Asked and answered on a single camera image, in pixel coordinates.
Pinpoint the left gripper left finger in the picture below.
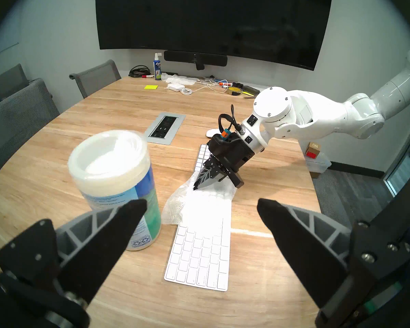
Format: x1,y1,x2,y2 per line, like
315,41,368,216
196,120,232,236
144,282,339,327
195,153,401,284
0,199,148,304

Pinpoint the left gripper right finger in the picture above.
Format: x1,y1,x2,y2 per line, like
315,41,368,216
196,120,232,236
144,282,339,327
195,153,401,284
257,199,410,318

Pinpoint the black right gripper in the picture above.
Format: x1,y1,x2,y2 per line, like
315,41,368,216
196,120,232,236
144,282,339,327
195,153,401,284
193,133,257,191

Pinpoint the disinfecting wipes canister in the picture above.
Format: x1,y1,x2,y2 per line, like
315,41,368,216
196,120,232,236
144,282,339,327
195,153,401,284
68,130,162,251

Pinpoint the white disinfecting wipe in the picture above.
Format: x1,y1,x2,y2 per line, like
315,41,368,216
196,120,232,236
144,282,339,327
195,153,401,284
162,174,236,226

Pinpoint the silver table outlet panel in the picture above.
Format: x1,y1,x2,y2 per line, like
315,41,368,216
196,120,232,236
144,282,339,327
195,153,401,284
144,112,186,146

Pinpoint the white slim keyboard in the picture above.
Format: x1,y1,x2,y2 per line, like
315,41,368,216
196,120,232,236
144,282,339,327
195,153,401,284
164,144,232,292

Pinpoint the clear plastic storage bin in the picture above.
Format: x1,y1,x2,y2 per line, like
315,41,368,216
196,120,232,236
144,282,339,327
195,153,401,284
306,151,332,175

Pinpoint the small cardboard box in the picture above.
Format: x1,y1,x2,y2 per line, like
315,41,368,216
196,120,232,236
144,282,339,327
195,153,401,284
305,142,321,160

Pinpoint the black video conference bar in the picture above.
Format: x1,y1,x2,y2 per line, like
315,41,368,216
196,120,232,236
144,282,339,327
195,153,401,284
164,50,228,71

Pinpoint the whiteboard cleaner spray bottle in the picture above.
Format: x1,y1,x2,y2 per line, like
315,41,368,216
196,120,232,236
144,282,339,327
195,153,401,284
153,51,163,81

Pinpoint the wide grey mesh chair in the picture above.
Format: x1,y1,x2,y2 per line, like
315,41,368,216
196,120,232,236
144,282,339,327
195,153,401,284
0,79,60,181

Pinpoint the narrow grey mesh chair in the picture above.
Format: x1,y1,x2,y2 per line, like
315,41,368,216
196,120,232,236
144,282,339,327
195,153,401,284
69,59,122,99

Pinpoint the grey office chair with armrests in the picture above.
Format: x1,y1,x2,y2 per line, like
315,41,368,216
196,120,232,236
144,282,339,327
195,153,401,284
0,64,30,103

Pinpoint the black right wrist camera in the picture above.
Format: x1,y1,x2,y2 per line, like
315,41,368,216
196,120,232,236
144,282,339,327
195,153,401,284
208,133,237,153

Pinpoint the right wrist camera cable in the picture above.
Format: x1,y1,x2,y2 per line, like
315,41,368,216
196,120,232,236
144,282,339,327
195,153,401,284
218,105,244,135

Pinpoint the white charging cable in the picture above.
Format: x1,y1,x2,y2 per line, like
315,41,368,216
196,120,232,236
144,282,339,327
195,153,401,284
180,78,227,96

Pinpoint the coiled black cable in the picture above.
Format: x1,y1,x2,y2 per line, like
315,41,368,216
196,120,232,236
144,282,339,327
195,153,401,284
129,65,152,78

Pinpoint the glass door with frame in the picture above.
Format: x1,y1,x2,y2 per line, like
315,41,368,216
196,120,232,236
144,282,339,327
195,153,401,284
384,119,410,197

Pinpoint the black wall display screen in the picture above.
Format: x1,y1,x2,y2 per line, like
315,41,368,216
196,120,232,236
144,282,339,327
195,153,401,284
95,0,333,71

